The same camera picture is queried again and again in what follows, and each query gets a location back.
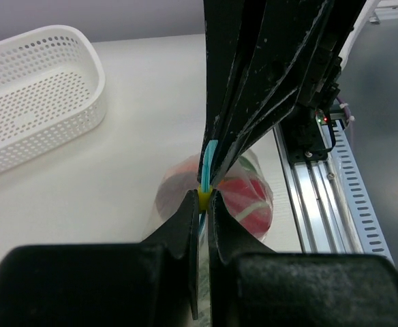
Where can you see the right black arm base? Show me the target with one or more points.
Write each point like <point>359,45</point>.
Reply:
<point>303,139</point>

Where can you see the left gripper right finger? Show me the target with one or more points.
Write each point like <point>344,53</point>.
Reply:
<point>334,290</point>

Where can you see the red fake apple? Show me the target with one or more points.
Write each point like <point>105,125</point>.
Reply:
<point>250,201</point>

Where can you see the aluminium mounting rail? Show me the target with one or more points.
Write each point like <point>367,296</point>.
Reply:
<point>323,219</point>

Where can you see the white perforated plastic basket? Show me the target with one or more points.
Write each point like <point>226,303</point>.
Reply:
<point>52,90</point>

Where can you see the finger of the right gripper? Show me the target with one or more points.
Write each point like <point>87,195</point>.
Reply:
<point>232,29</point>
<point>271,83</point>

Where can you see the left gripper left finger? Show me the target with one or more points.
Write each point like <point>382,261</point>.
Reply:
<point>150,283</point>

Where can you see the white slotted cable duct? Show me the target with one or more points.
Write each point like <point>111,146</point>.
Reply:
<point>363,217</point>

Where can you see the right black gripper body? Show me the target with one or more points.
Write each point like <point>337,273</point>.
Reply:
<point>315,59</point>

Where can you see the clear zip top bag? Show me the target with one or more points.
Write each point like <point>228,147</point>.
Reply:
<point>240,290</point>

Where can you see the dark purple fake plum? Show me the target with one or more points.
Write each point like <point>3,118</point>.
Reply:
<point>172,192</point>

